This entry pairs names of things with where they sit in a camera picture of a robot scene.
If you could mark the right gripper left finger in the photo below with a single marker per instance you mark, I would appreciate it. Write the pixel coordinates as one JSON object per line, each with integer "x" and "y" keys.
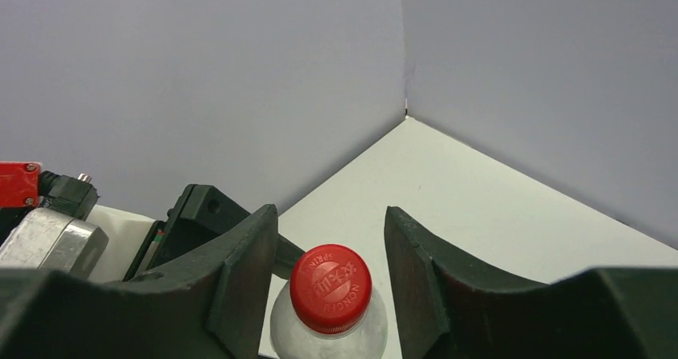
{"x": 207, "y": 303}

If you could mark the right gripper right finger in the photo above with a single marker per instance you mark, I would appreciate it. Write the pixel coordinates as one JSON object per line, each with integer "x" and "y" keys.
{"x": 450, "y": 304}

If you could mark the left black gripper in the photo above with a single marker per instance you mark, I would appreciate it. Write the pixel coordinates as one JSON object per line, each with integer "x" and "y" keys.
{"x": 200, "y": 214}

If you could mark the red bottle cap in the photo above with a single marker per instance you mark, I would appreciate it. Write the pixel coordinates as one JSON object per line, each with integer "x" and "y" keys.
{"x": 330, "y": 288}

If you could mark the clear bottle red label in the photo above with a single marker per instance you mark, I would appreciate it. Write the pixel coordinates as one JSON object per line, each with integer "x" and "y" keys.
{"x": 291, "y": 338}

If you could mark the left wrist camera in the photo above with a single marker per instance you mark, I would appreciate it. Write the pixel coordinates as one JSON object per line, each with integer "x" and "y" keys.
{"x": 53, "y": 221}

